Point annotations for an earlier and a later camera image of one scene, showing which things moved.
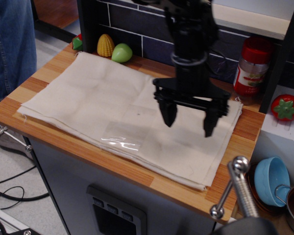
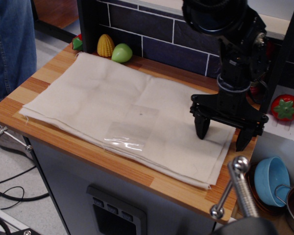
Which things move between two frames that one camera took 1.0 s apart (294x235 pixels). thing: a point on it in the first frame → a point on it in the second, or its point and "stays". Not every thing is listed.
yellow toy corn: [106, 46] stays
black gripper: [192, 87] → [230, 107]
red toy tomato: [285, 107] stays
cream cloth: [115, 109] stays
